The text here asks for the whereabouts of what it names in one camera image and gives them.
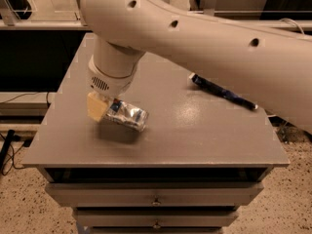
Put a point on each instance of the blue chip bag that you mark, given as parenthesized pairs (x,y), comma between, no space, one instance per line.
(218,91)

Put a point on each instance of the drawer with knob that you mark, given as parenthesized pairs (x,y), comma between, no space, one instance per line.
(83,195)
(155,217)

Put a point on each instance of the silver redbull can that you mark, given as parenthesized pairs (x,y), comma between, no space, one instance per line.
(126,114)

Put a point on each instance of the metal railing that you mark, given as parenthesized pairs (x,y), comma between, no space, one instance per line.
(290,12)

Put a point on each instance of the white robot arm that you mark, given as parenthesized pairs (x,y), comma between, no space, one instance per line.
(270,67)

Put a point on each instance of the lower drawer with knob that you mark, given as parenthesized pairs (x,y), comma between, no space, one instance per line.
(155,217)

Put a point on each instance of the top drawer with knob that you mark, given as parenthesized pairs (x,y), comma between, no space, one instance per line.
(83,195)

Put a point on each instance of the grey drawer cabinet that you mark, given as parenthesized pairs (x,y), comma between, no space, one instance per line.
(190,137)

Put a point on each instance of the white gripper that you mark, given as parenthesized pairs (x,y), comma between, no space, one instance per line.
(108,84)

